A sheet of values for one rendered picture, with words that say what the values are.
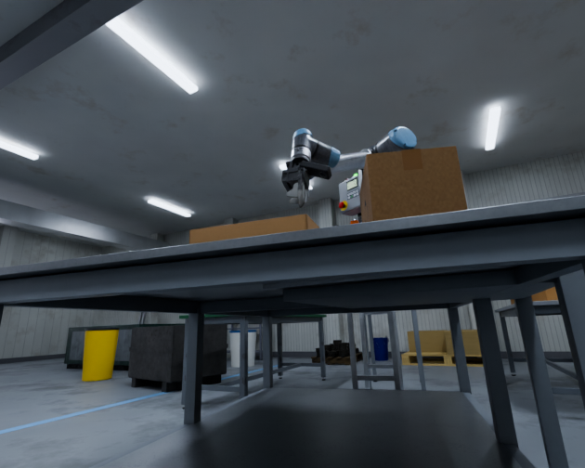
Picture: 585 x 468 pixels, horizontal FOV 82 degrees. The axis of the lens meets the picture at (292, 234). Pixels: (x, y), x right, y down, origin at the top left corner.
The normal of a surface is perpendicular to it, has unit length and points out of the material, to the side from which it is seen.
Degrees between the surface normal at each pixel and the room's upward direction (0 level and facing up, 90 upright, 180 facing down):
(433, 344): 90
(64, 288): 90
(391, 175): 90
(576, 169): 90
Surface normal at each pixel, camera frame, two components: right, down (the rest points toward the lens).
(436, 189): -0.13, -0.26
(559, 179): -0.44, -0.22
